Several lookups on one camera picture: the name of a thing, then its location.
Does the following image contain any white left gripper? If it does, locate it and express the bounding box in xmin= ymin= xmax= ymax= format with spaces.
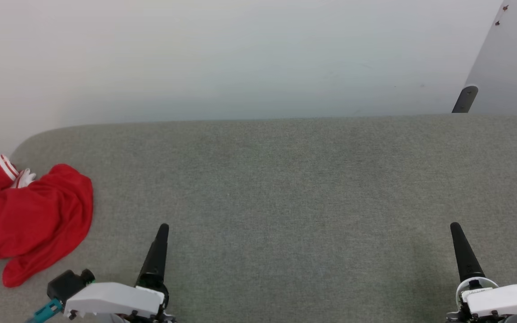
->
xmin=63 ymin=223 xmax=177 ymax=323

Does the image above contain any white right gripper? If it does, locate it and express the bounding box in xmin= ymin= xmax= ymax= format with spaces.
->
xmin=446 ymin=222 xmax=517 ymax=323

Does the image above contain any red and white basketball jersey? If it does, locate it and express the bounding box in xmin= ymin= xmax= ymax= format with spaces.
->
xmin=0 ymin=154 xmax=94 ymax=288

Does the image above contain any black furniture leg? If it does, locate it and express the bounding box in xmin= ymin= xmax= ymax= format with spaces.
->
xmin=451 ymin=85 xmax=479 ymax=113

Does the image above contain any white board panel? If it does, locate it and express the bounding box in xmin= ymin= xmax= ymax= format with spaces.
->
xmin=463 ymin=0 xmax=517 ymax=118

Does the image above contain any teal left cable connector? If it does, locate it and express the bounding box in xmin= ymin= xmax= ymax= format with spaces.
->
xmin=26 ymin=298 xmax=64 ymax=323

